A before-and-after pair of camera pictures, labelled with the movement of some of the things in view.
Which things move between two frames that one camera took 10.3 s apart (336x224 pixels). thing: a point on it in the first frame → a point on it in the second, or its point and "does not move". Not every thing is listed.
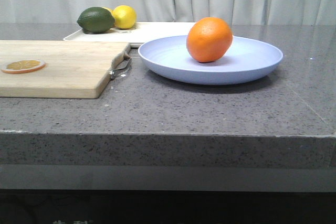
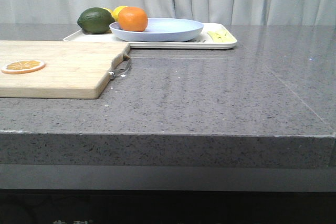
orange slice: (22, 66) does not move
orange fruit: (209, 39) → (132, 19)
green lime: (94, 20) does not move
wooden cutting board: (74, 69) does not move
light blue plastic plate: (169, 57) → (160, 30)
